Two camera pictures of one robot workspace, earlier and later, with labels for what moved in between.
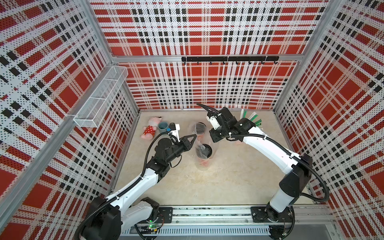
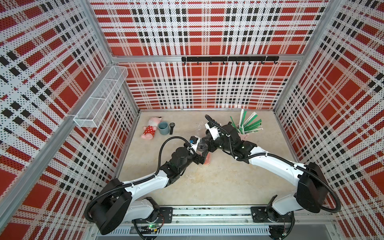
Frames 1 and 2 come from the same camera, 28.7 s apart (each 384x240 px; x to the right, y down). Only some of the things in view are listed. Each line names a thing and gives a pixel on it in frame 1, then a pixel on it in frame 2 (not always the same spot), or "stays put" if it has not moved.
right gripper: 212,134 to 210,144
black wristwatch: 172,126 stays put
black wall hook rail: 231,58 stays put
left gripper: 187,145 to 197,160
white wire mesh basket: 97,106 stays put
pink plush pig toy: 149,130 stays put
